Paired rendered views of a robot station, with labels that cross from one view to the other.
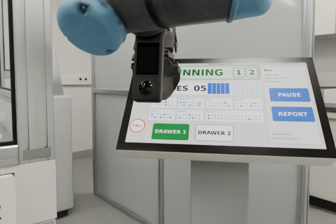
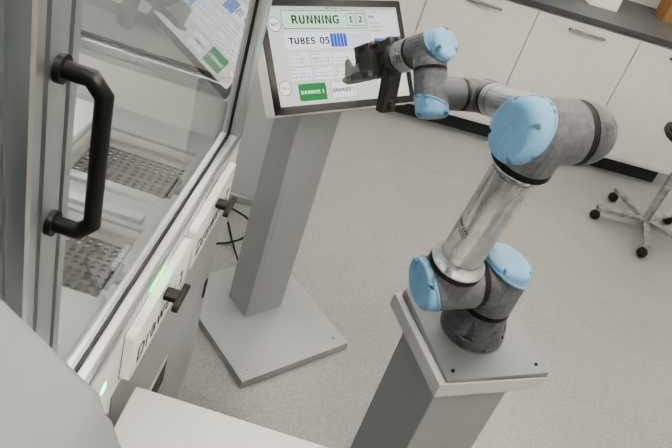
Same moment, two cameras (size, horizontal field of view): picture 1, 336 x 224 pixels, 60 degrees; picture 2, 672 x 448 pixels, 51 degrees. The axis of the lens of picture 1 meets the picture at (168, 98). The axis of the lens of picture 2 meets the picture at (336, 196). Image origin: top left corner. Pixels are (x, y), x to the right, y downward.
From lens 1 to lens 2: 1.55 m
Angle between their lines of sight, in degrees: 59
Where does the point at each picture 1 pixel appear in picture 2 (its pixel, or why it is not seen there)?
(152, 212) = not seen: hidden behind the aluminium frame
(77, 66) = not seen: outside the picture
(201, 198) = (303, 136)
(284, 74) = (382, 22)
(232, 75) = (346, 23)
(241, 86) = (355, 37)
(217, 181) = (318, 120)
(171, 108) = (307, 66)
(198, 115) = (330, 72)
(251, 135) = (368, 88)
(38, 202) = not seen: hidden behind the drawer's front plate
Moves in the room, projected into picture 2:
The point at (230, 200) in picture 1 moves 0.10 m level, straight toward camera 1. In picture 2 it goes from (323, 134) to (340, 152)
